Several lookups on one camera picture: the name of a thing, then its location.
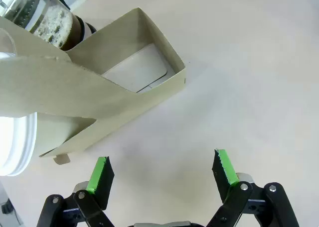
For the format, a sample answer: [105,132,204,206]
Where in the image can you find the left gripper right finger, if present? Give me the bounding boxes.
[206,149,302,227]

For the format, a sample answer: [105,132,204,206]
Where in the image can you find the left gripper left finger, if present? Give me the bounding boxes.
[37,156,116,227]

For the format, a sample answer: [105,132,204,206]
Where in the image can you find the white lidded paper cup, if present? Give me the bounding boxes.
[0,111,97,177]

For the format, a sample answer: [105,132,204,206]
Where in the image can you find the brown cardboard cup carrier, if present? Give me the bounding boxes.
[0,7,187,166]

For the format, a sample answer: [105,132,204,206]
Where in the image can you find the glass french press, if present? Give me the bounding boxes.
[0,0,97,51]

